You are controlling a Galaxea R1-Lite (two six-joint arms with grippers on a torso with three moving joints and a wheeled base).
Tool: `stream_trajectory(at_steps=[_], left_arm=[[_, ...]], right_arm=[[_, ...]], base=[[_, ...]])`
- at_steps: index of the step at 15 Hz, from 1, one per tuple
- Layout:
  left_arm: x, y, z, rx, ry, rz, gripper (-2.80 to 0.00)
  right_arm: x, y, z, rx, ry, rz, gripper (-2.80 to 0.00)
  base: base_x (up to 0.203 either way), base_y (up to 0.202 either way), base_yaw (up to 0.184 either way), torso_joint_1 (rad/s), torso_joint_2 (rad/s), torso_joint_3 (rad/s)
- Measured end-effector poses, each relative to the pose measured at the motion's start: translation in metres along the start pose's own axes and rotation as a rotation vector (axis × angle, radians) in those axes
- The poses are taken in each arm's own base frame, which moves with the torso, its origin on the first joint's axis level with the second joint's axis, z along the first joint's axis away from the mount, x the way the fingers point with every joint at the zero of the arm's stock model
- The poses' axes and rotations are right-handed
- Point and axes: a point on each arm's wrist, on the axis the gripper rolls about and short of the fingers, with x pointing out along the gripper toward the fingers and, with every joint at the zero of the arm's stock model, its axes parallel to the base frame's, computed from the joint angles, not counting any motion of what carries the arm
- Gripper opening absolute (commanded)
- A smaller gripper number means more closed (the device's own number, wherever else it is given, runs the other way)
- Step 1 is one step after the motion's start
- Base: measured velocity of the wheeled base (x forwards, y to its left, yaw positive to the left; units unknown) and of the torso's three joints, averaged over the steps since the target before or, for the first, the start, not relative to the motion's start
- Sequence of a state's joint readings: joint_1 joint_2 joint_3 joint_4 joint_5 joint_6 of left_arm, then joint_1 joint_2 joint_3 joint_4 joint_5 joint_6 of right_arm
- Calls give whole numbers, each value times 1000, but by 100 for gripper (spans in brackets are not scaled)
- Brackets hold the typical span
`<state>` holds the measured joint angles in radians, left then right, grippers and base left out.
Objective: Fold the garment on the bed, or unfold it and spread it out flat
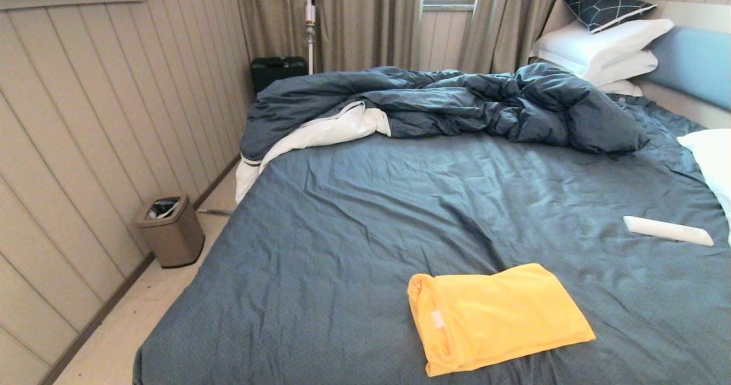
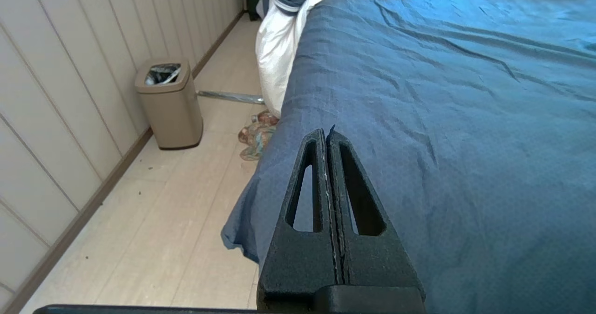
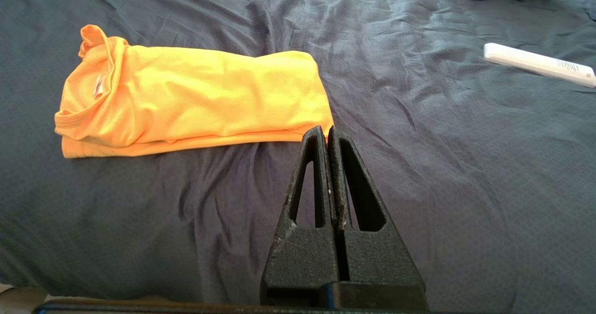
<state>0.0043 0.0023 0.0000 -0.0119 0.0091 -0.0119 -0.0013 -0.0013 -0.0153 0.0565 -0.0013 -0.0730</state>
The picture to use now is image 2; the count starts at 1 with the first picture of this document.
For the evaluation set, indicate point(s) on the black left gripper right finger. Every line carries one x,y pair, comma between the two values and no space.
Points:
372,258

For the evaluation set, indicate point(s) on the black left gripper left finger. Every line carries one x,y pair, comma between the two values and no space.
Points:
298,258

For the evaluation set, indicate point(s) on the crumpled multicoloured cloth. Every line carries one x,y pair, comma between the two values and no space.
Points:
256,134

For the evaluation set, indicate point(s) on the dark blue bed sheet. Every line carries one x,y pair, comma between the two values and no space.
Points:
442,141

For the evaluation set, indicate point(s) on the crumpled dark trash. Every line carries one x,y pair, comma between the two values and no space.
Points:
162,74

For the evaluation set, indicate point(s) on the dark blue duvet white lining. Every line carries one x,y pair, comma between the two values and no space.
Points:
298,39

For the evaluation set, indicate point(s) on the brown trash bin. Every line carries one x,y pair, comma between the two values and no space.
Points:
170,104

